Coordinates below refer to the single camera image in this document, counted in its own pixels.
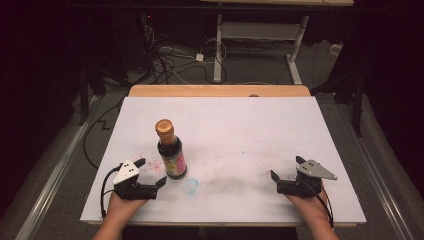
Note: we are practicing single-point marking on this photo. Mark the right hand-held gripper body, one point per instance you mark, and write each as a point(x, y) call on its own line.
point(300, 189)

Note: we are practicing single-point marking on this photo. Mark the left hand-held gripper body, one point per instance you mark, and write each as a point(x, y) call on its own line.
point(131, 191)

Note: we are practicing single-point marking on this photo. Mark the dark sauce bottle gold cap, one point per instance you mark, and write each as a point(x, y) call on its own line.
point(171, 151)

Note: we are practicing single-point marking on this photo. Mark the person's left hand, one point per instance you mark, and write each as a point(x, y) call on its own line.
point(121, 206)

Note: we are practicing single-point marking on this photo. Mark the person's right hand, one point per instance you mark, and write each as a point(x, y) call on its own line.
point(311, 206)

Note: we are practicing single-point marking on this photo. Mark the white table cover board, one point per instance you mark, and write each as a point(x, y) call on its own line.
point(240, 133)

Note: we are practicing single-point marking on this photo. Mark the black metal stand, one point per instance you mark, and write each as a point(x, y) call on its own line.
point(357, 100)
point(86, 86)

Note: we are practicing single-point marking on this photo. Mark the wooden table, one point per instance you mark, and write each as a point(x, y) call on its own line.
point(216, 90)

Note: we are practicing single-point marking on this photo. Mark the white power strip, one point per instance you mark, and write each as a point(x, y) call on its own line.
point(335, 49)

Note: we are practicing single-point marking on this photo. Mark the white power adapter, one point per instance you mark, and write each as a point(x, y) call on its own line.
point(199, 57)

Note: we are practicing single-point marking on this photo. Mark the aluminium floor rail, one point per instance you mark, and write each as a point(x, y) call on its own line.
point(56, 173)
point(376, 173)

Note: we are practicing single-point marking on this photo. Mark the white metal desk frame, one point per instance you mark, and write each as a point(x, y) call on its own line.
point(218, 50)

